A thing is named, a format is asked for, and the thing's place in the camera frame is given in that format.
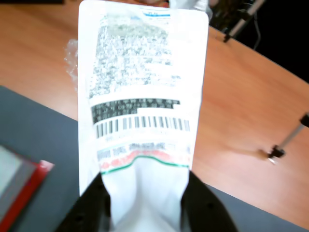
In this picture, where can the red framed tray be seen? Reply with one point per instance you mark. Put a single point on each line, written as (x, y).
(36, 178)

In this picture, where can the gray paper box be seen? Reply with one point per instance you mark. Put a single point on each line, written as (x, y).
(9, 169)

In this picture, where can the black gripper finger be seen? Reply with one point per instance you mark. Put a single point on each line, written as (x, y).
(91, 210)
(205, 212)

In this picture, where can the dark gray mat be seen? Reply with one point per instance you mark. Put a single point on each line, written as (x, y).
(43, 125)

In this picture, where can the white packaged sandwich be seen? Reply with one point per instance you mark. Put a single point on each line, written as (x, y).
(144, 72)

